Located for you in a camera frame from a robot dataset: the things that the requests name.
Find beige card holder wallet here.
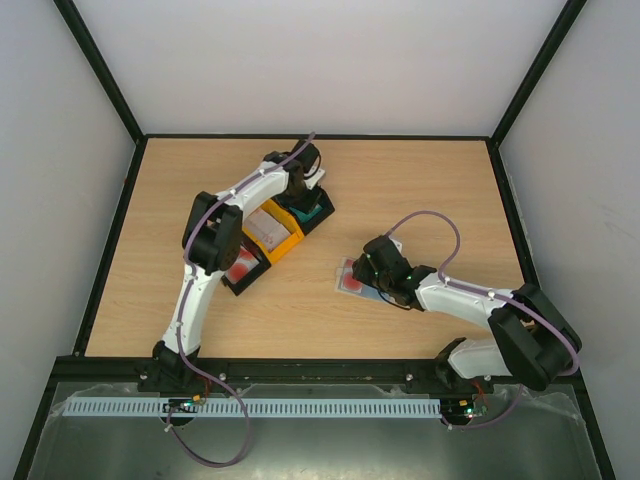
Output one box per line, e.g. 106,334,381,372
334,257,390,302

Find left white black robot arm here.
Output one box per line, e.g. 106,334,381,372
152,139,334,385

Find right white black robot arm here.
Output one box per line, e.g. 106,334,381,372
352,236,582,392

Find green card stack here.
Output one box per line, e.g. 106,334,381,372
295,210,319,224

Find black bin with green cards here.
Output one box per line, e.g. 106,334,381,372
289,187,335,236

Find black bin with red cards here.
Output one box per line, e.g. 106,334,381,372
222,245,271,296

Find red patterned card stack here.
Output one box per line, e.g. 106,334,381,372
226,246,259,284

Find yellow bin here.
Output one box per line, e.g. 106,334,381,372
243,200,304,265

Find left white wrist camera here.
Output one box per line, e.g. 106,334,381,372
304,168,326,189

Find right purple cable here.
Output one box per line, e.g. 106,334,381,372
387,209,581,431

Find purple cable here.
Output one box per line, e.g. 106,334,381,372
182,131,317,467
387,209,581,431

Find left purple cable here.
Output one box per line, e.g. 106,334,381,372
182,131,317,467

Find light blue slotted cable duct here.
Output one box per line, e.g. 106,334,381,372
62,397,441,419

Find black aluminium frame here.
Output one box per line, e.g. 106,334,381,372
12,0,616,480

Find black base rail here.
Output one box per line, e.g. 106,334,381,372
52,355,581,396

